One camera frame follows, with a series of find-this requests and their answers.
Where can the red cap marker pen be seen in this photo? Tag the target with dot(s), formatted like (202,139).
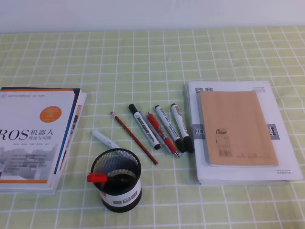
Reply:
(96,178)

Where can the red gel pen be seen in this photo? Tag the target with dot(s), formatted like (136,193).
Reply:
(162,134)

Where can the white pen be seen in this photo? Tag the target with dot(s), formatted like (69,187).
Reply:
(108,142)

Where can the black mesh pen holder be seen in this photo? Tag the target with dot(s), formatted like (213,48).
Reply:
(123,190)

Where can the black cap whiteboard marker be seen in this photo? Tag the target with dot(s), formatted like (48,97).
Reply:
(153,140)

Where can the white black marker middle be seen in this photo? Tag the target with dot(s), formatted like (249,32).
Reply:
(178,141)

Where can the white black marker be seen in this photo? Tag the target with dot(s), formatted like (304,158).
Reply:
(182,127)
(178,141)

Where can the red pencil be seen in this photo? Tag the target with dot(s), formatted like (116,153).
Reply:
(130,133)

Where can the green checked tablecloth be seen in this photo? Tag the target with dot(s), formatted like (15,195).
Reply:
(149,68)

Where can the white black marker right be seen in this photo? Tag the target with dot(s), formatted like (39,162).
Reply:
(182,127)

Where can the tan kraft notebook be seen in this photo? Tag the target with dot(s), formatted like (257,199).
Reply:
(236,132)

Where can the ROS textbook white cover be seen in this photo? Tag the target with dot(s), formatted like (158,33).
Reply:
(31,133)

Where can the large white book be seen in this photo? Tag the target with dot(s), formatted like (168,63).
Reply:
(288,169)

